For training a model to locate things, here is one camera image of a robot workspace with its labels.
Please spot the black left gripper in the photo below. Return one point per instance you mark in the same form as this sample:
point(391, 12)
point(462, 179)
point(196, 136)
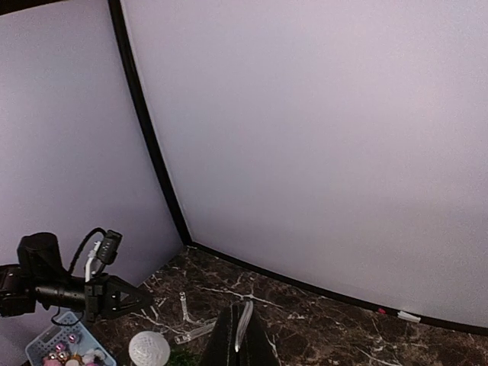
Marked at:
point(39, 277)

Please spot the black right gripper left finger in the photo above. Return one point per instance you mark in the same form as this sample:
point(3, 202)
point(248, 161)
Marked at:
point(220, 350)

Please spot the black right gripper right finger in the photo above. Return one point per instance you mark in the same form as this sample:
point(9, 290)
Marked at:
point(254, 347)

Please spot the white ball string lights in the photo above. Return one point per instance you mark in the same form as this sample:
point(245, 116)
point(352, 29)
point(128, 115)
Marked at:
point(151, 348)

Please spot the light blue plastic basket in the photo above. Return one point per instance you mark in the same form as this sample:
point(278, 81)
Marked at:
point(68, 335)

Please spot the pink bauble ornaments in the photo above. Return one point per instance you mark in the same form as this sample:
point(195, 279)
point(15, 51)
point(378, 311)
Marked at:
point(63, 356)

